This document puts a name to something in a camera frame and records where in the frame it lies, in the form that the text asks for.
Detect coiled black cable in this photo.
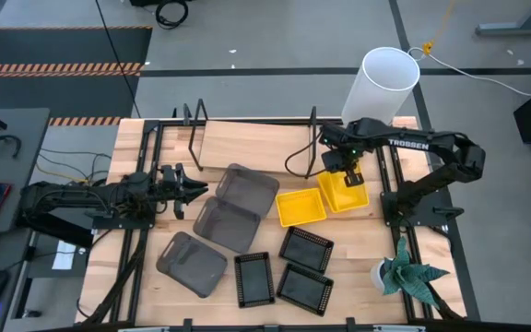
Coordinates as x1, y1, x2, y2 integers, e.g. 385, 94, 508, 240
154, 0, 189, 30

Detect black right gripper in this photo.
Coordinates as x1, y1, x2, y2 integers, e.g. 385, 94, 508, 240
321, 148, 366, 188

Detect yellow cord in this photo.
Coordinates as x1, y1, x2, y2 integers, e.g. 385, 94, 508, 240
421, 0, 456, 56

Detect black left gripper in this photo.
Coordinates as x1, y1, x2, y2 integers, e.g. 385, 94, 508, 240
157, 163, 209, 220

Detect yellow and black wires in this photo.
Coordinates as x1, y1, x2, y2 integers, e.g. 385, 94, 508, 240
34, 147, 112, 184

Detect white lamp cable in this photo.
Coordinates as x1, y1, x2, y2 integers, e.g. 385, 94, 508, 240
407, 45, 531, 97

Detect long thin black cable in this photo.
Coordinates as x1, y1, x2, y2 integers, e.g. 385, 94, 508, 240
94, 0, 142, 119

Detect black metal rail frame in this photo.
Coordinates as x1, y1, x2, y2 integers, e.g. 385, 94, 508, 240
83, 117, 469, 332

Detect grey desk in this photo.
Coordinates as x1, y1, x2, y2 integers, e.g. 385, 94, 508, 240
0, 108, 51, 234

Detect black mat with hazard stripes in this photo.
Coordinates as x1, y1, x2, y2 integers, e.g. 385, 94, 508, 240
0, 26, 154, 126

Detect green plant in white pot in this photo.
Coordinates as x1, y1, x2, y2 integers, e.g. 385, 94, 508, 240
370, 235, 451, 309

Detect black perforated plastic basket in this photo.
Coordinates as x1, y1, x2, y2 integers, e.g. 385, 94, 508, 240
277, 225, 335, 274
233, 251, 277, 309
276, 262, 335, 317

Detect yellow plastic basket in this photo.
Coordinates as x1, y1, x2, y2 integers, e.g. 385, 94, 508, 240
315, 168, 371, 214
275, 187, 328, 229

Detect grey translucent plastic basket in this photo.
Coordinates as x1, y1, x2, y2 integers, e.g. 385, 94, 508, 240
155, 231, 229, 299
192, 196, 262, 254
214, 162, 280, 219

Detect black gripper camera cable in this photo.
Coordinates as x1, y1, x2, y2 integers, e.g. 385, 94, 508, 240
285, 137, 326, 180

